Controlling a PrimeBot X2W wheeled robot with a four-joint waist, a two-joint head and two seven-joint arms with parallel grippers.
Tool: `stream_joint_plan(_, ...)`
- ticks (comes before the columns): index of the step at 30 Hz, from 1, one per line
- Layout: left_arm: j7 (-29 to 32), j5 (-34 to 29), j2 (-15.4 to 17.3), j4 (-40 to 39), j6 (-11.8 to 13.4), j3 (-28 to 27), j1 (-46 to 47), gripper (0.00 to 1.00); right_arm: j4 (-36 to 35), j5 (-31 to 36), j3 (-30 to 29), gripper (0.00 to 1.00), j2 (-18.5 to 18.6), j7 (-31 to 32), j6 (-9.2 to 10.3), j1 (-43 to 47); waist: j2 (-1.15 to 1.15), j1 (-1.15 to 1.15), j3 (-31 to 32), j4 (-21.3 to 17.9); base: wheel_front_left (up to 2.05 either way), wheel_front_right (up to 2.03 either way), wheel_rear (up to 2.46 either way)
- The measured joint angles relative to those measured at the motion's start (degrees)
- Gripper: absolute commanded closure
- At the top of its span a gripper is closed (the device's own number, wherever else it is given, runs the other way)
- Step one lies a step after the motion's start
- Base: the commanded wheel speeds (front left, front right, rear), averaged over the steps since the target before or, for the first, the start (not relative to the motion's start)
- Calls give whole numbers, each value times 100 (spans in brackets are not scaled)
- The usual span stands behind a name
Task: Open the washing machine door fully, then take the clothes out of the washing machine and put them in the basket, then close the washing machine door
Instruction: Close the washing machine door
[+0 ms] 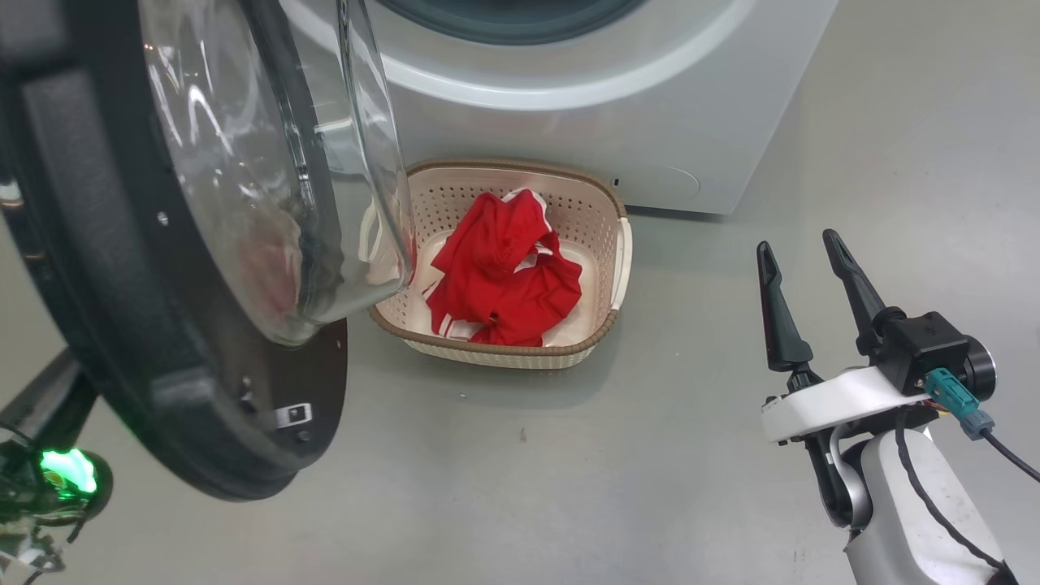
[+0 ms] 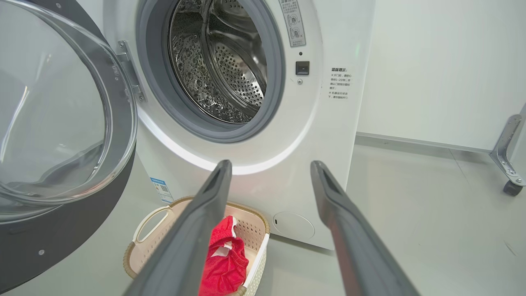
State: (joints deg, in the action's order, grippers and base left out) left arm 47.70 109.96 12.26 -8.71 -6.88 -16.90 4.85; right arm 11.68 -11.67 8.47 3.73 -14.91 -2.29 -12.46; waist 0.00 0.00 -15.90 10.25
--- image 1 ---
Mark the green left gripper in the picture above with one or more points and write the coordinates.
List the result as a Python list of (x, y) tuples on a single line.
[(49, 487)]

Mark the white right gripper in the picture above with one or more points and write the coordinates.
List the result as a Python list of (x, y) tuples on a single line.
[(829, 402)]

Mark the round glass washing machine door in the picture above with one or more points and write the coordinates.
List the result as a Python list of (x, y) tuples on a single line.
[(122, 284)]

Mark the red and white garment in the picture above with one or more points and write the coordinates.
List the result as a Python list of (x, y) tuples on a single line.
[(504, 284)]

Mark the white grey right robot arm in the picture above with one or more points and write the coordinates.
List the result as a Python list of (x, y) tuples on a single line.
[(894, 504)]

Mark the beige perforated laundry basket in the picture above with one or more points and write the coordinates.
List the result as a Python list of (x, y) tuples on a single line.
[(585, 227)]

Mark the white washing machine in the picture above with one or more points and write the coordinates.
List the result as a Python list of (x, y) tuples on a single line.
[(569, 122)]

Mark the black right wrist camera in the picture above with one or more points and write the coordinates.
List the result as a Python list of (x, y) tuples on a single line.
[(934, 349)]

